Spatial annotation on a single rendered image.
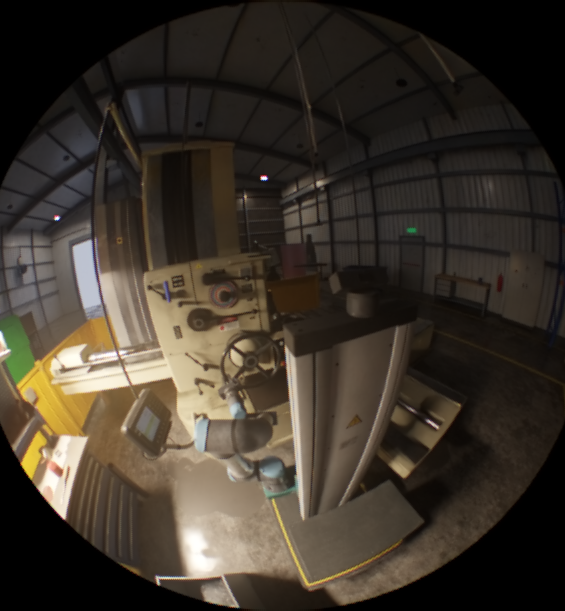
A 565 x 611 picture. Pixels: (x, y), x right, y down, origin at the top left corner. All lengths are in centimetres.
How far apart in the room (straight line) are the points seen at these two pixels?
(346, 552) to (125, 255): 243
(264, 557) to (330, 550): 93
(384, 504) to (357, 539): 22
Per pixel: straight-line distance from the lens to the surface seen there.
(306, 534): 110
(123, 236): 199
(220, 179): 200
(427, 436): 164
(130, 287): 198
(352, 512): 113
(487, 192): 782
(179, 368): 140
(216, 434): 63
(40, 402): 301
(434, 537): 219
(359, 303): 39
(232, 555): 201
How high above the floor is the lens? 193
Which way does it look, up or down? 17 degrees down
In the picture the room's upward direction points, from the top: 5 degrees counter-clockwise
